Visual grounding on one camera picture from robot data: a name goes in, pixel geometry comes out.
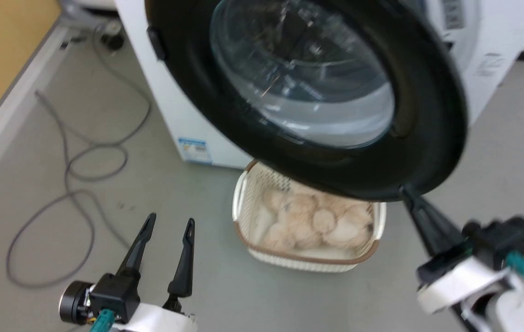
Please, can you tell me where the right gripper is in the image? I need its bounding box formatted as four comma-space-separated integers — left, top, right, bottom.
400, 184, 524, 316

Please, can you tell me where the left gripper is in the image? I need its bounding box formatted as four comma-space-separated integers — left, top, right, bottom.
59, 213, 197, 332

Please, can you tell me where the black round glass washer door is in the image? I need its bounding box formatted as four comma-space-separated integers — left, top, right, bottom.
144, 0, 469, 202

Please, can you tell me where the white washing machine body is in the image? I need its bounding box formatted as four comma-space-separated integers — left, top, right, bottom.
114, 0, 524, 169

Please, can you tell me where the blue energy label sticker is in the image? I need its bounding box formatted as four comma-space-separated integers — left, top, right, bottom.
178, 136, 213, 165

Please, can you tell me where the beige plush teddy toy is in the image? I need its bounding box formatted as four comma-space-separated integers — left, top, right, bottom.
261, 181, 376, 252

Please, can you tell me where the white laundry basket brown rim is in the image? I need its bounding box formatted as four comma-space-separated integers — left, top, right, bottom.
232, 159, 387, 273

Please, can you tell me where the barcode sticker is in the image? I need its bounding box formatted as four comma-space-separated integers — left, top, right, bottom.
443, 0, 468, 31

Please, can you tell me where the black power plug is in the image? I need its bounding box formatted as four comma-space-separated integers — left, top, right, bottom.
100, 31, 125, 52

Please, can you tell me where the teal left gripper cable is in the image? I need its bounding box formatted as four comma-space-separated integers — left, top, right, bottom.
89, 309, 116, 332

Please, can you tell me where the long grey floor cable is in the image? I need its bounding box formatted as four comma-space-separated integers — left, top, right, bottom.
6, 23, 153, 289

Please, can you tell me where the grey drain hose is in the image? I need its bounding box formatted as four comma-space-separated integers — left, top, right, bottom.
59, 0, 119, 22

